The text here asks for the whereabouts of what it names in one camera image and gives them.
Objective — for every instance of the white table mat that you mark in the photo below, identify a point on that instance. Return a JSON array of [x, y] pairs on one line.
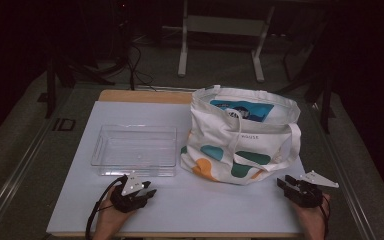
[[180, 206]]

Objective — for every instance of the person's right hand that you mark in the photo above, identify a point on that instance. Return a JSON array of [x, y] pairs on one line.
[[313, 221]]

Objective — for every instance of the metal floor rail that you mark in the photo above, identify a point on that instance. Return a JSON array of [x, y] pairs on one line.
[[350, 200], [10, 186]]

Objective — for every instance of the white metal stand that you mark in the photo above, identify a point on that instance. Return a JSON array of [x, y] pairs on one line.
[[220, 25]]

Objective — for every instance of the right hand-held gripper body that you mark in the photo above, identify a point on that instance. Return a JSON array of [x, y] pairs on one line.
[[308, 196]]

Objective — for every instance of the white tote bag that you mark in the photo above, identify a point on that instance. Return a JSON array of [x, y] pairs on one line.
[[213, 133]]

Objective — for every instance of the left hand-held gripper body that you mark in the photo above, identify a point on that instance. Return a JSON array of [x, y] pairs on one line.
[[130, 200]]

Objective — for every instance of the clear plastic container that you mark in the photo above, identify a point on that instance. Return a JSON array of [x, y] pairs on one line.
[[135, 150]]

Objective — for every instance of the person's left hand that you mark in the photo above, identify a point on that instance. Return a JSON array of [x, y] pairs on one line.
[[108, 216]]

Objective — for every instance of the wooden table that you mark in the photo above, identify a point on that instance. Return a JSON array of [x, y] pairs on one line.
[[140, 96]]

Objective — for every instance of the black tripod stand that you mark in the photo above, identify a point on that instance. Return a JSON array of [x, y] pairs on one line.
[[50, 86]]

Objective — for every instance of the black metal stand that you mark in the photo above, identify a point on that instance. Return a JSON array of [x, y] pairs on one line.
[[326, 100]]

